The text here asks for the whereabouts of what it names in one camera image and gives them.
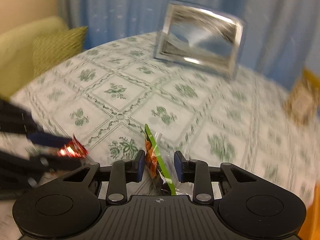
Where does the green zigzag cushion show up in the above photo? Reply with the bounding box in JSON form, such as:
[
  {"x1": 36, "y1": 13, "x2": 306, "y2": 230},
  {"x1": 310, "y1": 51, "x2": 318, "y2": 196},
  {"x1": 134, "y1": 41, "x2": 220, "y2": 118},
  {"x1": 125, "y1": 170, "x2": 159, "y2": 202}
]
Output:
[{"x1": 33, "y1": 26, "x2": 87, "y2": 77}]

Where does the blue star curtain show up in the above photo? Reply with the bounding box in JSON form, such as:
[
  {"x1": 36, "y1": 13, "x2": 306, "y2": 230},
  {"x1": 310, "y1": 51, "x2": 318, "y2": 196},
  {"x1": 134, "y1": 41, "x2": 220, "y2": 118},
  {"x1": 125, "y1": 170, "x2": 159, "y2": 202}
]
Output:
[{"x1": 58, "y1": 0, "x2": 319, "y2": 88}]

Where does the green foil snack packet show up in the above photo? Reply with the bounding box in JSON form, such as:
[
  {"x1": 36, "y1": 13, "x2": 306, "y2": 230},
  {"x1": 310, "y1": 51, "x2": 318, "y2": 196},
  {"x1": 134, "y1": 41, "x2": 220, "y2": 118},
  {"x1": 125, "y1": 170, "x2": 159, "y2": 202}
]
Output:
[{"x1": 144, "y1": 124, "x2": 177, "y2": 196}]

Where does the nut jar with gold lid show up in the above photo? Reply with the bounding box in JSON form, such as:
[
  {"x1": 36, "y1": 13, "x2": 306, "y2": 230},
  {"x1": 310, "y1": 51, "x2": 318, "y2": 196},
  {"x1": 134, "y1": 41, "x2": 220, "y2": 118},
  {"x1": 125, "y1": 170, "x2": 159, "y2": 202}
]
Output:
[{"x1": 283, "y1": 68, "x2": 319, "y2": 126}]

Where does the orange plastic tray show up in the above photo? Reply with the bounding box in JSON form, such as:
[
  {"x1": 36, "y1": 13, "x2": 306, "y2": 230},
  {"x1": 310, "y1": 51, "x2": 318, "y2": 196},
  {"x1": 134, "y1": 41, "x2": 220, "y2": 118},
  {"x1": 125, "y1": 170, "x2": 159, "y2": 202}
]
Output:
[{"x1": 298, "y1": 196, "x2": 320, "y2": 240}]

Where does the small red foil candy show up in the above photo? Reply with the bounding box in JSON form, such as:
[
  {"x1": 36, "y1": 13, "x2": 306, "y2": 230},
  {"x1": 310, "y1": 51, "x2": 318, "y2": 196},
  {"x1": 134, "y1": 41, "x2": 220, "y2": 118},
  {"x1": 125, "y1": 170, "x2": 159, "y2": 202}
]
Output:
[{"x1": 57, "y1": 136, "x2": 88, "y2": 159}]

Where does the silver picture frame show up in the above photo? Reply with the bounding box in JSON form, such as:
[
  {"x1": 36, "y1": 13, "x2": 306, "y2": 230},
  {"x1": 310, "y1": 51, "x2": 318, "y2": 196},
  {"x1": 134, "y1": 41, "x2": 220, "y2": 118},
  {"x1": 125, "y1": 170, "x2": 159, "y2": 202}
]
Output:
[{"x1": 153, "y1": 0, "x2": 245, "y2": 79}]

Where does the light green sofa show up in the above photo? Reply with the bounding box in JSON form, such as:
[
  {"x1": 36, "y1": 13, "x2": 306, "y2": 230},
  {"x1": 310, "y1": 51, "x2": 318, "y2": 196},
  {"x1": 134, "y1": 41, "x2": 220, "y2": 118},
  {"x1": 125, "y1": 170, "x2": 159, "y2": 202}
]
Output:
[{"x1": 1, "y1": 16, "x2": 68, "y2": 98}]

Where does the floral white tablecloth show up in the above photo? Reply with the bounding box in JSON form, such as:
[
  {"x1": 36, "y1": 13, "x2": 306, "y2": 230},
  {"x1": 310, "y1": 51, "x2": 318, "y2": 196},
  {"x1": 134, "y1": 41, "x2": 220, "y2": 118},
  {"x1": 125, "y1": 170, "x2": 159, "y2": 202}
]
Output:
[{"x1": 12, "y1": 33, "x2": 319, "y2": 207}]

